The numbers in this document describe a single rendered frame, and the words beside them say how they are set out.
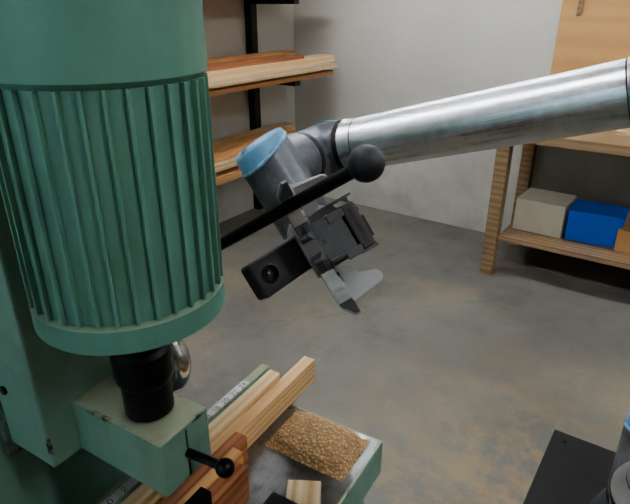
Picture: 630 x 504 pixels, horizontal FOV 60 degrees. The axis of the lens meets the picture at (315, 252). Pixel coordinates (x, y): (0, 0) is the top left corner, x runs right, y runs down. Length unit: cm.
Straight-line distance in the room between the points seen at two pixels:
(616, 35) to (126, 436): 333
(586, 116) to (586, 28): 284
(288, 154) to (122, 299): 44
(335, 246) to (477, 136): 29
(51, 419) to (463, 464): 165
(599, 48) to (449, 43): 89
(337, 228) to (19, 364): 36
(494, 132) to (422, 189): 330
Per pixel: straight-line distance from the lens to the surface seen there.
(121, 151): 43
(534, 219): 339
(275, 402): 84
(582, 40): 363
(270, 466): 79
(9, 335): 63
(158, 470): 62
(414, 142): 85
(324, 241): 64
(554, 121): 79
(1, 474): 80
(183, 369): 77
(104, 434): 66
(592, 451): 136
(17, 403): 69
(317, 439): 79
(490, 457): 217
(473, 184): 394
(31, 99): 43
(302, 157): 86
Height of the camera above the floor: 147
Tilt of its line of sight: 24 degrees down
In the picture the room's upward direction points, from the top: straight up
